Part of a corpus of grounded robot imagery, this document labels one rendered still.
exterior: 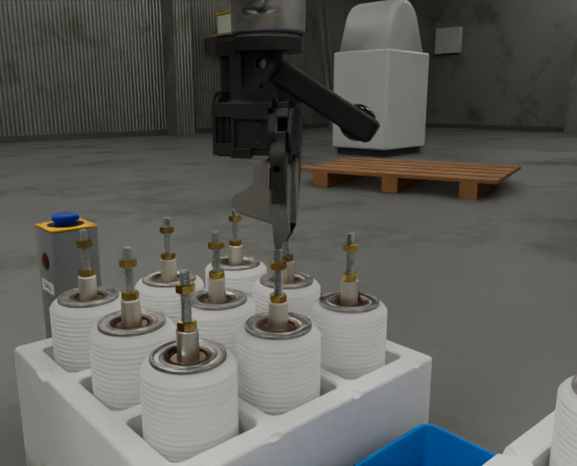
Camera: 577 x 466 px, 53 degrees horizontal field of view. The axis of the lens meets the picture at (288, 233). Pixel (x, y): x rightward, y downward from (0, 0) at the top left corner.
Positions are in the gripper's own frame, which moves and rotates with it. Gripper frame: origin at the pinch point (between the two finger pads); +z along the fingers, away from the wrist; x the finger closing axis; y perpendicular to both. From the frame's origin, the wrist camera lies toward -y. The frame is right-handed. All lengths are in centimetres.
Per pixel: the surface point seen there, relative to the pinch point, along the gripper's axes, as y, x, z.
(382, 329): -10.3, -7.2, 13.3
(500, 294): -40, -92, 36
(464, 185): -47, -247, 29
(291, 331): -0.8, 2.1, 10.5
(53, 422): 27.3, 4.7, 23.0
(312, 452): -3.8, 6.5, 22.0
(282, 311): 0.5, 1.1, 8.6
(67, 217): 36.8, -17.1, 3.1
